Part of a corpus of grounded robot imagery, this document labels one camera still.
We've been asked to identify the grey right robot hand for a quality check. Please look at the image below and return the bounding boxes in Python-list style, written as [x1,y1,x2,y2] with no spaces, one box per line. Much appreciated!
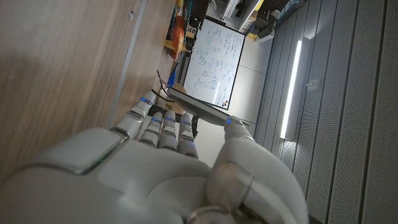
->
[0,90,310,224]

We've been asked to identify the brown wooden panel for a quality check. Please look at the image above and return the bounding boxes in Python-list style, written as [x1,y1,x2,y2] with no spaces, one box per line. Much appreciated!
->
[164,82,188,115]

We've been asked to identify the black computer monitor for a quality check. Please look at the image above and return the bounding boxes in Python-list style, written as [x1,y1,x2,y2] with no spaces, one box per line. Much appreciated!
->
[157,70,251,128]

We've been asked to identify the blue plastic bin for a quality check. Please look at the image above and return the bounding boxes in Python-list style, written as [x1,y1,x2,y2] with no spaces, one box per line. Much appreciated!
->
[167,67,178,88]

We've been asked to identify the whiteboard with writing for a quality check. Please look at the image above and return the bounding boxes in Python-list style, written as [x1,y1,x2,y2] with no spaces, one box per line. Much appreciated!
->
[182,17,246,110]

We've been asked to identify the colourful toy airplane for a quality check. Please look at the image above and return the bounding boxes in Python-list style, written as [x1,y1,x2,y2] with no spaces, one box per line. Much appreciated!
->
[164,0,195,62]

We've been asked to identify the long ceiling light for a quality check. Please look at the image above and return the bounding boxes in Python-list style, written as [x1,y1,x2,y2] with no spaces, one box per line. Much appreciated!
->
[279,39,303,140]

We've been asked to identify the white shelf cabinet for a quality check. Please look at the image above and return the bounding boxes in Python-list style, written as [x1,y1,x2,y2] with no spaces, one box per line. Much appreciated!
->
[206,0,265,35]

